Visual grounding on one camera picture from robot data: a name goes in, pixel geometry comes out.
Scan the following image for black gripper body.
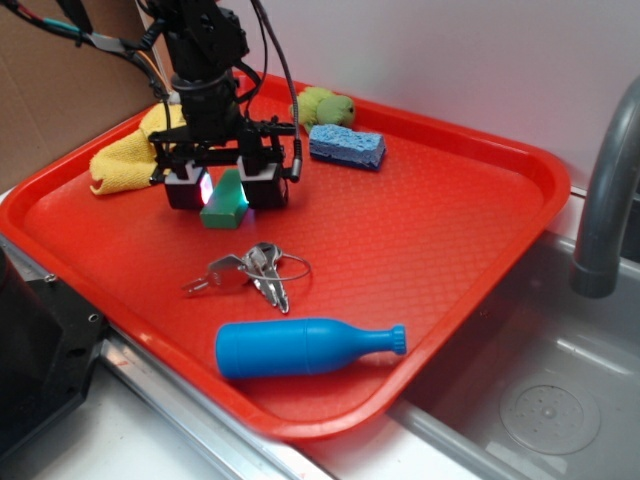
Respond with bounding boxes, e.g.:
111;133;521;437
149;74;296;184

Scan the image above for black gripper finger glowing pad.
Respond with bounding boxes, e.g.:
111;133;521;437
236;156;289;209
164;162;212;210

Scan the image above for green rectangular block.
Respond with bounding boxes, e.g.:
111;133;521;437
199;169;248;229

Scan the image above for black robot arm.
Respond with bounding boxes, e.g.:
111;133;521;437
149;1;302;210

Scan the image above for yellow microfiber cloth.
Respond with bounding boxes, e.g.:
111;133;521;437
89;103;186;196

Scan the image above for blue sponge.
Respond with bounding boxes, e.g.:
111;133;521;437
309;124;386;171

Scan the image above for green plush toy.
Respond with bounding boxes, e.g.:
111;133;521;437
289;86;356;132

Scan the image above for red plastic tray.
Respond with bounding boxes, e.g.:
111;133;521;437
1;101;570;442

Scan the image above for blue plastic toy bottle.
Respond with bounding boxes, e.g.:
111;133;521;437
215;318;407;379

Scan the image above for cardboard box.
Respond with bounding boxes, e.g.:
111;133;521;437
1;9;156;191

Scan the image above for grey sink faucet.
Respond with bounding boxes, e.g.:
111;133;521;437
569;80;639;298

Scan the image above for grey toy sink basin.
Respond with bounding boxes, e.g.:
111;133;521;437
389;188;639;479

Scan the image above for black camera cable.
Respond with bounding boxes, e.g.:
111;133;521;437
249;0;304;184

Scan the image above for silver keys on ring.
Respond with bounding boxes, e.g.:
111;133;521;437
181;242;312;314

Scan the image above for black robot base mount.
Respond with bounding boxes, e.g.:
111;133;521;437
1;253;108;459

